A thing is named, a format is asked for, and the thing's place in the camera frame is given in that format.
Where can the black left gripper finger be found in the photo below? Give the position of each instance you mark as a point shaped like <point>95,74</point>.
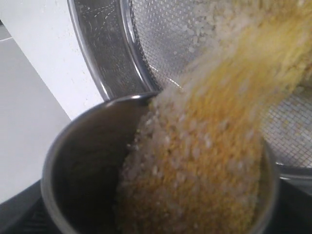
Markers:
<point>24,213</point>

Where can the yellow and white grain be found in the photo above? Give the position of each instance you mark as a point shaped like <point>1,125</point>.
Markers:
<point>263,54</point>

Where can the stainless steel cup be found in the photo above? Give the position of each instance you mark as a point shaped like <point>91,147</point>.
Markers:
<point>80,158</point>

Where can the round stainless steel sieve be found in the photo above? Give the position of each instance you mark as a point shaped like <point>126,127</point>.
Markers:
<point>133,46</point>

